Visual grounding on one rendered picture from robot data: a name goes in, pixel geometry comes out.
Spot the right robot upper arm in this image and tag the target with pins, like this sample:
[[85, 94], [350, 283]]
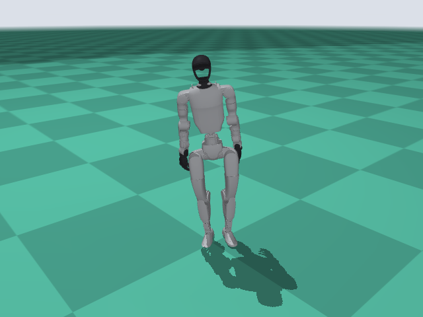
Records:
[[182, 100]]

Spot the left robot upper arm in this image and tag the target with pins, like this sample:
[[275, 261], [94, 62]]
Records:
[[231, 104]]

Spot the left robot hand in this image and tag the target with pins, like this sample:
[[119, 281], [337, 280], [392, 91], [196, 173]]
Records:
[[238, 149]]

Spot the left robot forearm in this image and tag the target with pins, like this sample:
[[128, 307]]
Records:
[[235, 133]]

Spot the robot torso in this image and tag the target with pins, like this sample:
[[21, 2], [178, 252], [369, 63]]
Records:
[[207, 110]]

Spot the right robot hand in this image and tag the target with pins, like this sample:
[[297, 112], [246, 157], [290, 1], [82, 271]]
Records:
[[183, 160]]

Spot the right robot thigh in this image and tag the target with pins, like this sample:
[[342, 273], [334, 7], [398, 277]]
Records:
[[196, 167]]

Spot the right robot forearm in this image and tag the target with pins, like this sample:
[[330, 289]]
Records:
[[184, 142]]

